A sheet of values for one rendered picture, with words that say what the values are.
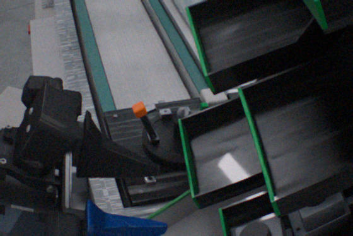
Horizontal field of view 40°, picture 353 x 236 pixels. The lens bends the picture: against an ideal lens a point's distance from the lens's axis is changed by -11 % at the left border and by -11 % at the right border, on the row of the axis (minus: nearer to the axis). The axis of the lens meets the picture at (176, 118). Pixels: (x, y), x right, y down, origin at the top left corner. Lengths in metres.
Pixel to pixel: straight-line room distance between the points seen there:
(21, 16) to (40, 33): 1.96
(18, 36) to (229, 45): 2.78
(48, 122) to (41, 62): 1.06
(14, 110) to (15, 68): 1.70
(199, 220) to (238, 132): 0.18
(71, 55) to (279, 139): 0.87
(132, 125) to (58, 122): 0.66
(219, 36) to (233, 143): 0.15
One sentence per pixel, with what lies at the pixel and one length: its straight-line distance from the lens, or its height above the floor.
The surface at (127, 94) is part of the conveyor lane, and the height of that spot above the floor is 0.92.
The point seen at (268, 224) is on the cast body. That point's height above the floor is 1.27.
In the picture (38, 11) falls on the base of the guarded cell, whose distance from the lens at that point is 1.68.
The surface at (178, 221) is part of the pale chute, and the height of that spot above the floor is 1.01.
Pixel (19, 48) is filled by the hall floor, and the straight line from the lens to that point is 3.14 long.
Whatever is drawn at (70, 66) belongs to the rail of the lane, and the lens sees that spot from 1.21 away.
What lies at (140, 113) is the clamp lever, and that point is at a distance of 0.91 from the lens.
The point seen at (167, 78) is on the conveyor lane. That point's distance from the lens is 1.23.
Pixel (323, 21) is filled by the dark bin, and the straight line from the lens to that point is 0.29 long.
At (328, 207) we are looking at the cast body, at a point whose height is 1.29.
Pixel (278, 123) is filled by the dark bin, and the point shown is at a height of 1.36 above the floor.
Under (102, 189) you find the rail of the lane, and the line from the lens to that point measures 0.93.
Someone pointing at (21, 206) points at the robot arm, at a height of 1.33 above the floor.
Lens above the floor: 1.65
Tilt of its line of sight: 40 degrees down
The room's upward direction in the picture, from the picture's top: 4 degrees clockwise
